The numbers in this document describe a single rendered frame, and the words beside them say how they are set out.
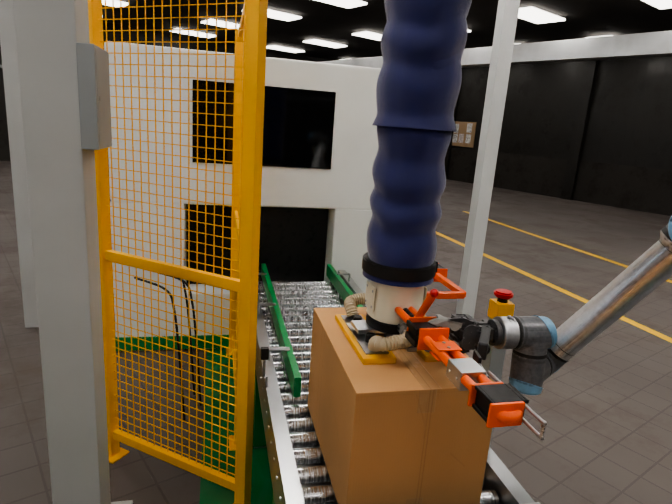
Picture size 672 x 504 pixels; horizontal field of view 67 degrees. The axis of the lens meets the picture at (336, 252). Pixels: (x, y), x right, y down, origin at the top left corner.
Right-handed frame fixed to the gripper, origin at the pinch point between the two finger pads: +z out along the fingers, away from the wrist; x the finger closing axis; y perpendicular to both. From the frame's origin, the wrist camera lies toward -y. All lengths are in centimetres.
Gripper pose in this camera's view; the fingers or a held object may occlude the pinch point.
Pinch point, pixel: (431, 337)
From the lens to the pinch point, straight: 135.8
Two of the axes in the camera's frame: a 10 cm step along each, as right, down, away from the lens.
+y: -2.2, -2.7, 9.4
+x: 0.8, -9.6, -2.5
